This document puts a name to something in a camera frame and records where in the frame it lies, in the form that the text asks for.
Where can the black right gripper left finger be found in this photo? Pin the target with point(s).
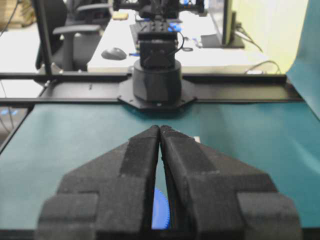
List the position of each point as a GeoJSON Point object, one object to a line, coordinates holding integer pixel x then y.
{"type": "Point", "coordinates": [112, 194]}

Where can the black vertical frame post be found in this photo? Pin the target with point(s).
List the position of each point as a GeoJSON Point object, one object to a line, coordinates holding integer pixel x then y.
{"type": "Point", "coordinates": [45, 35]}

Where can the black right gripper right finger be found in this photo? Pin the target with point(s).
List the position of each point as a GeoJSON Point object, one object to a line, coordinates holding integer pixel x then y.
{"type": "Point", "coordinates": [223, 198]}

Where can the black aluminium frame rail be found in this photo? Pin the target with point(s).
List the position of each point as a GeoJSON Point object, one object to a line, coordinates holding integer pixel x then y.
{"type": "Point", "coordinates": [116, 88]}

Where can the black computer mouse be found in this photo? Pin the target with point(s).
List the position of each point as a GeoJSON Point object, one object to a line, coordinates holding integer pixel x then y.
{"type": "Point", "coordinates": [114, 53]}

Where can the black office chair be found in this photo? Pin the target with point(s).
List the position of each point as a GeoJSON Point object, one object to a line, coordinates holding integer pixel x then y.
{"type": "Point", "coordinates": [74, 30]}

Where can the large blue plastic gear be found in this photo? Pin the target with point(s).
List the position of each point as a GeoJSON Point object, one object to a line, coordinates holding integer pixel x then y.
{"type": "Point", "coordinates": [160, 211]}

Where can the white tape marker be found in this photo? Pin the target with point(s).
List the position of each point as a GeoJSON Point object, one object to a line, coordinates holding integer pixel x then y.
{"type": "Point", "coordinates": [197, 139]}

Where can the black monitor on desk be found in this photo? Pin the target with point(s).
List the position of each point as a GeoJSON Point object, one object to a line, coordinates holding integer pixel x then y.
{"type": "Point", "coordinates": [224, 24]}

